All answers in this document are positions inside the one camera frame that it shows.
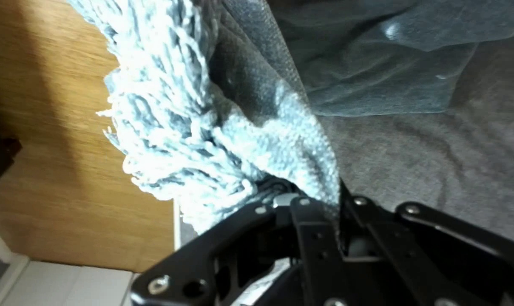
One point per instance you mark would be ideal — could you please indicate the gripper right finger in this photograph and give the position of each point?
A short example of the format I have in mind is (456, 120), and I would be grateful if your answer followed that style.
(452, 250)

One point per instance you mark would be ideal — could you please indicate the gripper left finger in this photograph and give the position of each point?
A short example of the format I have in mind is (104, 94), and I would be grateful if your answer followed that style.
(222, 250)

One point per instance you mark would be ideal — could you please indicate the blue fringed blanket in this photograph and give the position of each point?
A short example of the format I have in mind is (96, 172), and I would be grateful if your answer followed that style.
(176, 106)

